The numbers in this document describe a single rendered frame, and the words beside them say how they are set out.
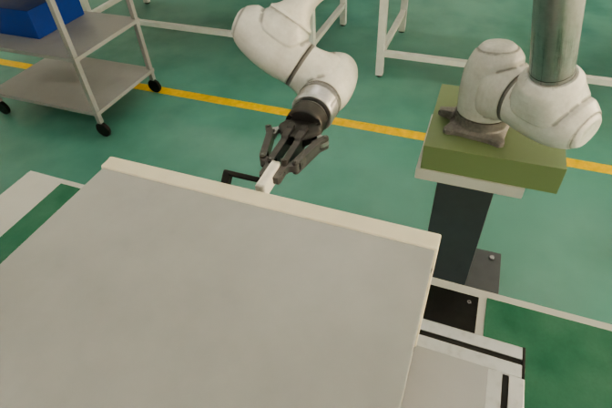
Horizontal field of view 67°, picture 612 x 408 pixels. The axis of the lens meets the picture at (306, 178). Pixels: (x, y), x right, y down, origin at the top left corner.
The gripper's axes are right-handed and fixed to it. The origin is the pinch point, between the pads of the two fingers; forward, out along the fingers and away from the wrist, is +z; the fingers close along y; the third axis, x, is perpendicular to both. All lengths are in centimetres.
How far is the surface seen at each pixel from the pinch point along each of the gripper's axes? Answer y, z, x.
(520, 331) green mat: -50, -14, -43
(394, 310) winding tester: -26.2, 26.3, 13.4
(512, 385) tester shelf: -40.9, 18.9, -6.8
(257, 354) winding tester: -16.0, 34.5, 13.4
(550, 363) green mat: -56, -9, -43
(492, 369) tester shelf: -38.5, 17.5, -6.8
